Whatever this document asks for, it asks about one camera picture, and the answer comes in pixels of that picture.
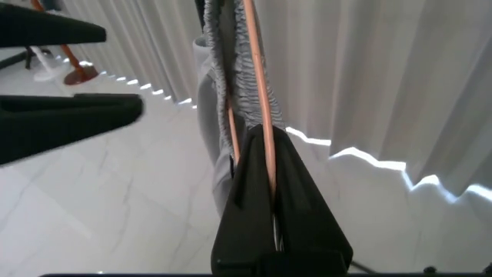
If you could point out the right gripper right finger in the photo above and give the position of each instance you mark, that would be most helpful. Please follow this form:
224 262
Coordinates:
307 231

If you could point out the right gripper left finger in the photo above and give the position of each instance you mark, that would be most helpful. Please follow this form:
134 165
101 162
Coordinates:
246 223

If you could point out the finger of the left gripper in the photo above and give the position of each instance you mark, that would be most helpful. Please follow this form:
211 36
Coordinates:
57 123
46 31

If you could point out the pale grey shorts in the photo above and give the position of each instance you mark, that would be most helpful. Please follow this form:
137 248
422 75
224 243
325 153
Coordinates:
209 127

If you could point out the pink clothes hanger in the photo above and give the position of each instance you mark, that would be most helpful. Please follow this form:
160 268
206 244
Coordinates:
260 77

